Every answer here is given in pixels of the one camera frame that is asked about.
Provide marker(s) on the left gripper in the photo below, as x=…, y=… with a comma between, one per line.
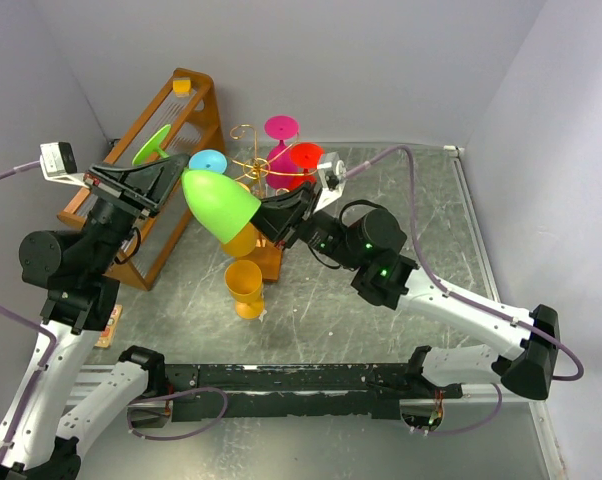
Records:
x=141, y=187

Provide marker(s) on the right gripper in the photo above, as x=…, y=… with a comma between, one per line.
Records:
x=277, y=215

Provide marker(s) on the orange wine glass front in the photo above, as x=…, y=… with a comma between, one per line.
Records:
x=243, y=243

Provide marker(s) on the orange wine glass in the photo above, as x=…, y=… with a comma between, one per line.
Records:
x=244, y=281
x=243, y=243

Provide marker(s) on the pink wine glass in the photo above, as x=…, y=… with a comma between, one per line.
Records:
x=281, y=169

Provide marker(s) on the green wine glass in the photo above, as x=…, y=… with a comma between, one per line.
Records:
x=222, y=205

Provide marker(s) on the blue wine glass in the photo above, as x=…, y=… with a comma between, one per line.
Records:
x=208, y=160

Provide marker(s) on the red wine glass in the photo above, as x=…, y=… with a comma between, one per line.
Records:
x=306, y=156

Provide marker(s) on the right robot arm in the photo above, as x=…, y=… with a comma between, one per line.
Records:
x=522, y=345

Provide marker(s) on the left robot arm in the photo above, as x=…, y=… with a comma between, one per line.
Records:
x=38, y=439

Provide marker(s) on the wooden rack shelf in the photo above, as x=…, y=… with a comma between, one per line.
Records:
x=195, y=125

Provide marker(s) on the yellow block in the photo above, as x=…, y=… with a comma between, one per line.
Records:
x=182, y=87

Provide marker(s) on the orange picture card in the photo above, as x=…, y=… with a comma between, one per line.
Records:
x=107, y=335

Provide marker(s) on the gold wire glass rack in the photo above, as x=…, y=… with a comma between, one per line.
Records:
x=266, y=255

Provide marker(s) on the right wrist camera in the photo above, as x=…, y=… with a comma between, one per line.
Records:
x=331, y=182

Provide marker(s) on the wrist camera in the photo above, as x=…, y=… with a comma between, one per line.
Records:
x=58, y=164
x=331, y=182

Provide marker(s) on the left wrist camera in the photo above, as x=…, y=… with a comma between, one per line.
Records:
x=58, y=164

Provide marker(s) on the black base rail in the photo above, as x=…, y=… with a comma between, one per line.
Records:
x=377, y=390

